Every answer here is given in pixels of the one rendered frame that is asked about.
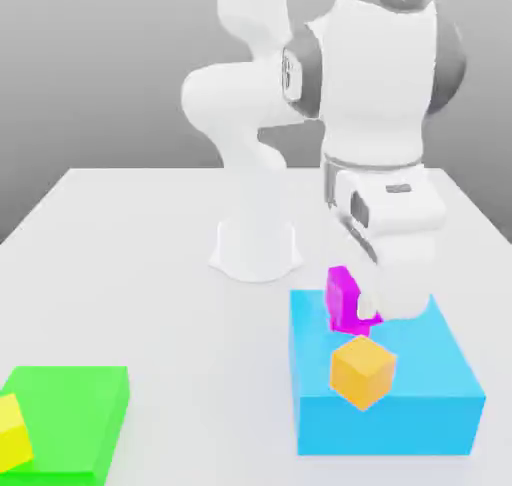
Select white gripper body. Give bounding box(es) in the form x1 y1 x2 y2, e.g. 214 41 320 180
338 216 437 322

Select small magenta cube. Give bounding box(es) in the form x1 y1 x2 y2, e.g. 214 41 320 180
325 265 384 338

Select small orange cube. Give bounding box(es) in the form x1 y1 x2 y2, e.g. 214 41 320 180
329 334 398 412

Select small yellow cube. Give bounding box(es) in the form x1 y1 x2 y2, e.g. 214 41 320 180
0 392 36 475

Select large blue box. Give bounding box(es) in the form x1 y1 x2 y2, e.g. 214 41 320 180
289 288 488 458

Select large green box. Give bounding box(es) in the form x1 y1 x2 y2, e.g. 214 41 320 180
0 365 130 486

